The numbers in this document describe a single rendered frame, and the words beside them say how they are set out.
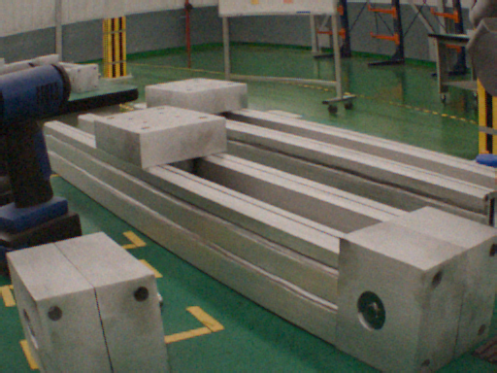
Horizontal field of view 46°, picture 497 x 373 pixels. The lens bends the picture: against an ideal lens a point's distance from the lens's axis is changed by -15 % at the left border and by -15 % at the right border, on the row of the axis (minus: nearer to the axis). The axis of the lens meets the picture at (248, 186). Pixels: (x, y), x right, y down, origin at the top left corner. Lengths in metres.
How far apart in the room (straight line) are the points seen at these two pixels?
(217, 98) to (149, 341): 0.67
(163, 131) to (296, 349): 0.33
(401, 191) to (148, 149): 0.28
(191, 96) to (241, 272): 0.49
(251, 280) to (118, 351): 0.19
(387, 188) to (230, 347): 0.27
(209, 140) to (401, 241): 0.37
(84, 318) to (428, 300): 0.22
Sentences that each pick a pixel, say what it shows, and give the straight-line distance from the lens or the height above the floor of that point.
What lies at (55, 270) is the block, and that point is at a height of 0.87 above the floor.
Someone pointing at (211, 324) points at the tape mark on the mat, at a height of 0.78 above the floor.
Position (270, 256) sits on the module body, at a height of 0.83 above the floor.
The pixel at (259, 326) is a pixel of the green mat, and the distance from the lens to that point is 0.55.
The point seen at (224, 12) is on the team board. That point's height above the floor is 1.00.
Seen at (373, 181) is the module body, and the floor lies 0.84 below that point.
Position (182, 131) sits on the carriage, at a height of 0.90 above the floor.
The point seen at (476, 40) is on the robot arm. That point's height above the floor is 1.02.
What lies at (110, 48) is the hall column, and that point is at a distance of 10.74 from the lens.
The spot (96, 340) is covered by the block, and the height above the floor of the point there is 0.84.
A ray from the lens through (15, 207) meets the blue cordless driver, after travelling 0.72.
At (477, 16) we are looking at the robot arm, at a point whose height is 1.04.
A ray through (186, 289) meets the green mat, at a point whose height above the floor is 0.78.
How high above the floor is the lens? 1.04
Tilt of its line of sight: 16 degrees down
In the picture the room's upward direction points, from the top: 3 degrees counter-clockwise
